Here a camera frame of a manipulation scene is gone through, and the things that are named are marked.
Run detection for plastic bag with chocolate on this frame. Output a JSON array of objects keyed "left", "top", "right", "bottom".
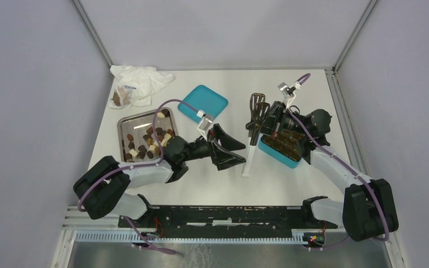
[{"left": 108, "top": 85, "right": 137, "bottom": 109}]

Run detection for teal chocolate box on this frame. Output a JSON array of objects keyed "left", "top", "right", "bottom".
[{"left": 258, "top": 130, "right": 306, "bottom": 169}]

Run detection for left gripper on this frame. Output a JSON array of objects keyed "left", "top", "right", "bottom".
[{"left": 180, "top": 123, "right": 246, "bottom": 170}]

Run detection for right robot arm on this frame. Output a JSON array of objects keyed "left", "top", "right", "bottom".
[{"left": 242, "top": 97, "right": 399, "bottom": 242}]

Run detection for teal box lid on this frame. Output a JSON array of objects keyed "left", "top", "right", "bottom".
[{"left": 178, "top": 85, "right": 228, "bottom": 123}]

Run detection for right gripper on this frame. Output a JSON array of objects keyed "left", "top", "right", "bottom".
[{"left": 245, "top": 101, "right": 309, "bottom": 138}]

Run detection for metal serving tongs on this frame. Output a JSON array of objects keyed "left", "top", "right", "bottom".
[{"left": 241, "top": 93, "right": 270, "bottom": 178}]

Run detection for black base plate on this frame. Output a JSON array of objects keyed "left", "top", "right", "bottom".
[{"left": 118, "top": 205, "right": 338, "bottom": 239}]

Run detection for steel tray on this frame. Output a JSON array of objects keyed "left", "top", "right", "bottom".
[{"left": 117, "top": 107, "right": 177, "bottom": 162}]

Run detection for white cable duct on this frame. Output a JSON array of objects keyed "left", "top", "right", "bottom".
[{"left": 74, "top": 229, "right": 306, "bottom": 245}]

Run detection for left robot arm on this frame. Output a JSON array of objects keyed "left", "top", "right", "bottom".
[{"left": 73, "top": 123, "right": 246, "bottom": 228}]

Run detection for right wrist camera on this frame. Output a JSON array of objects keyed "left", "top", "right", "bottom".
[{"left": 278, "top": 82, "right": 302, "bottom": 99}]

